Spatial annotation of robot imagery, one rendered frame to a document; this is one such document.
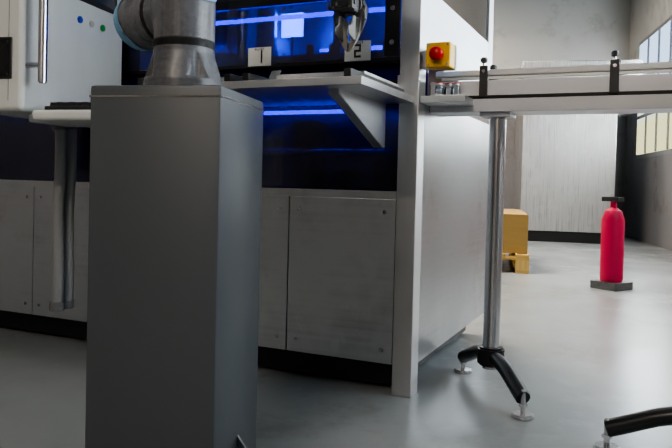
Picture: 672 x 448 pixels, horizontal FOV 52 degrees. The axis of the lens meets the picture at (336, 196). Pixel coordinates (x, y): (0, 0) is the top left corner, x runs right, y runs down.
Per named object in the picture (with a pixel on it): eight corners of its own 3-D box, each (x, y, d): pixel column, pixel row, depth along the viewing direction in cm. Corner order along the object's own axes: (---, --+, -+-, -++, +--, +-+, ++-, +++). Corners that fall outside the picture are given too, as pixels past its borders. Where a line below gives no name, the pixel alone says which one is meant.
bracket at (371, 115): (375, 147, 205) (376, 103, 204) (384, 147, 203) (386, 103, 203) (326, 140, 174) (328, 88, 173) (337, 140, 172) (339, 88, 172)
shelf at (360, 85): (225, 110, 236) (225, 104, 236) (421, 105, 207) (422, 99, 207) (128, 92, 192) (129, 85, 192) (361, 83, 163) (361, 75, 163)
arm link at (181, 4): (172, 33, 125) (173, -43, 125) (137, 42, 135) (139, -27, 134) (228, 43, 133) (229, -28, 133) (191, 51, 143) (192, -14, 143)
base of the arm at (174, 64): (205, 88, 125) (206, 33, 124) (128, 88, 128) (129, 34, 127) (233, 98, 139) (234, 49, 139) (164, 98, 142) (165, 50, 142)
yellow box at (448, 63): (432, 71, 204) (433, 47, 204) (456, 70, 201) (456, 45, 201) (424, 67, 197) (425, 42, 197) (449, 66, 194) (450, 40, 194)
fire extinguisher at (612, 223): (587, 284, 444) (590, 195, 443) (628, 286, 439) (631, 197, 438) (592, 290, 420) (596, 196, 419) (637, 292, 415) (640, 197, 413)
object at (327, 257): (107, 290, 377) (109, 129, 375) (484, 332, 292) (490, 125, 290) (-66, 322, 286) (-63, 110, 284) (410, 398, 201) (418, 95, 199)
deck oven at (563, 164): (636, 245, 759) (642, 59, 755) (517, 240, 784) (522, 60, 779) (608, 235, 914) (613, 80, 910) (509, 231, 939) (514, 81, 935)
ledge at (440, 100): (433, 107, 212) (434, 101, 212) (476, 107, 206) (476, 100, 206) (420, 102, 199) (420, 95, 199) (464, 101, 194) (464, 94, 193)
